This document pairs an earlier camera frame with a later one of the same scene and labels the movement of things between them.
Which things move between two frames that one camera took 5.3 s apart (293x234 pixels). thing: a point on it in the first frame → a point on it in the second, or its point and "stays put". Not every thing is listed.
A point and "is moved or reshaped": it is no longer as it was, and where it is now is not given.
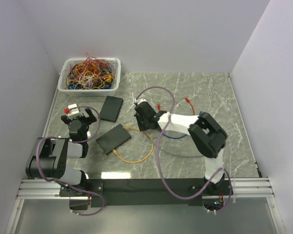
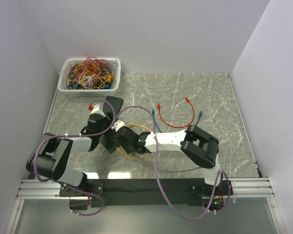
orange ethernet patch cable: (115, 151) is moved or reshaped
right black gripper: (141, 127) → (128, 150)
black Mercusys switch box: (111, 109) stays put
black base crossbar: (138, 192) stays put
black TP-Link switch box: (113, 139) stays put
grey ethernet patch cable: (182, 156) → (183, 170)
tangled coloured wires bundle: (92, 73) stays put
